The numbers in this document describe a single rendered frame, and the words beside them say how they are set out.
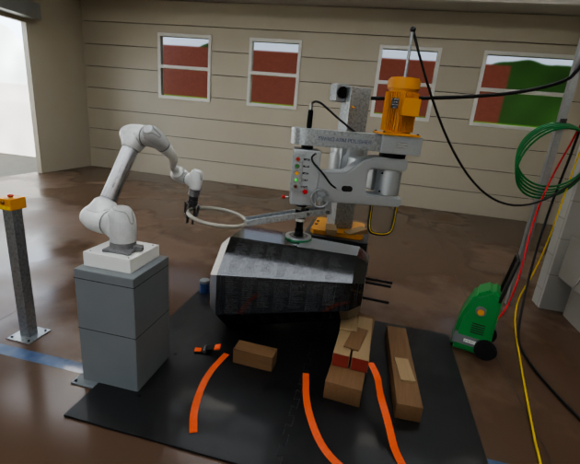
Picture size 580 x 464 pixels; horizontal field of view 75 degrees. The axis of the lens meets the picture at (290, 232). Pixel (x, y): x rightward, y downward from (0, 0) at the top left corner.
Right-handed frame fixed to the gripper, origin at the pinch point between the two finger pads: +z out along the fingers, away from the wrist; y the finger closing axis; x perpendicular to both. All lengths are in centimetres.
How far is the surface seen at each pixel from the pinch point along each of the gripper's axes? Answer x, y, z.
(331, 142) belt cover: 8, 96, -85
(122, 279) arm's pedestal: -96, 8, 12
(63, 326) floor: -46, -73, 101
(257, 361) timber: -47, 88, 72
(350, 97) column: 72, 96, -122
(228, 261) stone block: -19, 44, 17
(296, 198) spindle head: 4, 81, -39
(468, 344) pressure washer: 32, 245, 50
